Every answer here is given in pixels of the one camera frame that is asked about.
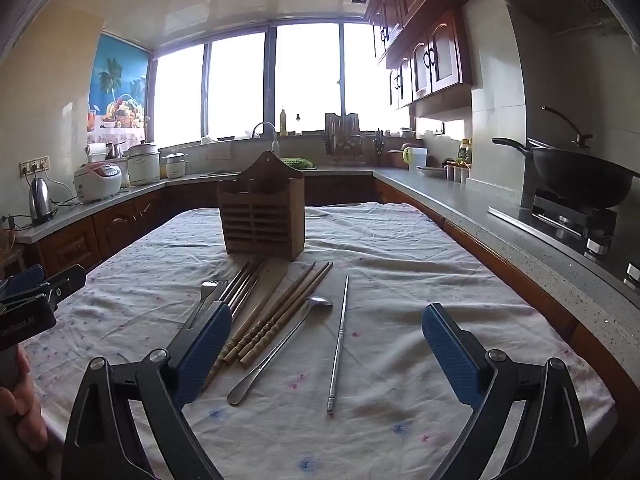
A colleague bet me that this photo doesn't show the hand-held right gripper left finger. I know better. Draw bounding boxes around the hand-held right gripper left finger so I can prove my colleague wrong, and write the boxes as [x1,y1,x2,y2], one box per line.
[61,302,234,480]

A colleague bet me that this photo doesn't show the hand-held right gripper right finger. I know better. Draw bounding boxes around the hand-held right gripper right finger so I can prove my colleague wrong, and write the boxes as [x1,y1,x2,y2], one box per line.
[421,302,592,480]

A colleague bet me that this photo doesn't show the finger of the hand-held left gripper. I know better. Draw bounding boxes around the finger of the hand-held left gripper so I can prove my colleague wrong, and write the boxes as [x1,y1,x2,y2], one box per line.
[0,265,47,302]
[42,263,87,307]

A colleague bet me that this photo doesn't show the steel fork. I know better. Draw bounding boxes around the steel fork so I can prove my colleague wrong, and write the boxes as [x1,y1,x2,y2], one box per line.
[186,280,228,331]

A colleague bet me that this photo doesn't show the bamboo chopstick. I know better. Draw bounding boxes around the bamboo chopstick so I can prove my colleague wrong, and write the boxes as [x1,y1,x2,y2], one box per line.
[201,266,290,393]

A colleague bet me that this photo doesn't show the carved wooden chopstick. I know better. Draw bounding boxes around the carved wooden chopstick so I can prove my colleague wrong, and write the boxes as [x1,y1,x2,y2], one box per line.
[239,264,334,368]
[220,261,317,362]
[229,261,331,365]

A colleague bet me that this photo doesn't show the steel spoon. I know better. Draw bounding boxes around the steel spoon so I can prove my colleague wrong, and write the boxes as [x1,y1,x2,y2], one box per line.
[227,296,334,407]

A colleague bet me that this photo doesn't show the steel chopstick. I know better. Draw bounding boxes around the steel chopstick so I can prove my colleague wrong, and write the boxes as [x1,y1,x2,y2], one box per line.
[326,275,351,414]

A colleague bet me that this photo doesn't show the wooden utensil holder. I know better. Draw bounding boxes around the wooden utensil holder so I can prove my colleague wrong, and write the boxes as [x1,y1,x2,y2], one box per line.
[217,150,306,262]

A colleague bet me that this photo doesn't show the dish rack with utensils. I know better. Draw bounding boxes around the dish rack with utensils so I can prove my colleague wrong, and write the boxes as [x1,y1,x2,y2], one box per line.
[323,112,366,164]

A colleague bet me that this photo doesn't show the person's left hand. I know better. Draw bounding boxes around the person's left hand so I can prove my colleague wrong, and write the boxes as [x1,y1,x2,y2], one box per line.
[0,345,49,457]

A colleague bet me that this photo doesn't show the steel electric kettle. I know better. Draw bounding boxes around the steel electric kettle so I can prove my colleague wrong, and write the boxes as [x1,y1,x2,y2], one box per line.
[28,177,57,226]

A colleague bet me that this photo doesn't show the white spotted tablecloth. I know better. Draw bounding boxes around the white spotted tablecloth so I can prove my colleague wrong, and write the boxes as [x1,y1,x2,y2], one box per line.
[19,202,617,480]

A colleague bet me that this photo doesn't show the white pink rice cooker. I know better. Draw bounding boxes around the white pink rice cooker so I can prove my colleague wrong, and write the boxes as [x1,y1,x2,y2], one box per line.
[73,162,123,205]

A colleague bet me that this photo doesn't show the white slow cooker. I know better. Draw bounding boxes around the white slow cooker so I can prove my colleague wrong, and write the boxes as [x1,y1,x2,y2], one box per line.
[123,142,162,187]

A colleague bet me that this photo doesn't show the grey counter with wooden cabinets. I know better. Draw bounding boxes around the grey counter with wooden cabinets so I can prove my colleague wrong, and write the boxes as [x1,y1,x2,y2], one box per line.
[0,165,640,378]

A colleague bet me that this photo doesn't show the small white cooker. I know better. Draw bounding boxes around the small white cooker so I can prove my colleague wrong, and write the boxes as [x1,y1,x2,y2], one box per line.
[162,150,190,180]

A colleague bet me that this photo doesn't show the gas stove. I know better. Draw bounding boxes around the gas stove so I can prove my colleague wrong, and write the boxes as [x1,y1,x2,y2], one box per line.
[488,187,640,283]

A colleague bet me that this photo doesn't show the spice jar set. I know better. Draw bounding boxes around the spice jar set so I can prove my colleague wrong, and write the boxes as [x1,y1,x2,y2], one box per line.
[442,158,471,184]

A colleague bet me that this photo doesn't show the green white pitcher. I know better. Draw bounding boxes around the green white pitcher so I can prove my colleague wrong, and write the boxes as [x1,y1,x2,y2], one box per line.
[402,145,430,169]

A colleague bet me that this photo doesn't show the black wok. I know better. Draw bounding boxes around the black wok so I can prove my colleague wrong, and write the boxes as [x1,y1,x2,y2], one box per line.
[492,137,640,210]

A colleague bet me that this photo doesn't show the curved sink faucet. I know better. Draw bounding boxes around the curved sink faucet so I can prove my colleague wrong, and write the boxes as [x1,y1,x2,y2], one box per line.
[251,121,279,154]

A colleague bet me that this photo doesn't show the large kitchen window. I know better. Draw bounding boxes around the large kitchen window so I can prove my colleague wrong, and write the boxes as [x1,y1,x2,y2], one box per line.
[149,22,417,147]

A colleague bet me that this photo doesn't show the wall power socket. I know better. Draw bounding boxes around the wall power socket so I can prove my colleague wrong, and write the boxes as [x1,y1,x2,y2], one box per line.
[19,157,53,177]

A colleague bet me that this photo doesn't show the tropical beach wall poster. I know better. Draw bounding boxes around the tropical beach wall poster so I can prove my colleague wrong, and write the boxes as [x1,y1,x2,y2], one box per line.
[87,33,152,144]

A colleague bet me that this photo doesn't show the long-handled ladle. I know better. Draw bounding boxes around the long-handled ladle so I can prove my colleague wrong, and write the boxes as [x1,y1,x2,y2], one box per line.
[542,106,594,149]

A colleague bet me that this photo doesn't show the wooden wall cabinets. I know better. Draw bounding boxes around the wooden wall cabinets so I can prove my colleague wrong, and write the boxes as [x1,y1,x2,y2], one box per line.
[364,0,482,111]

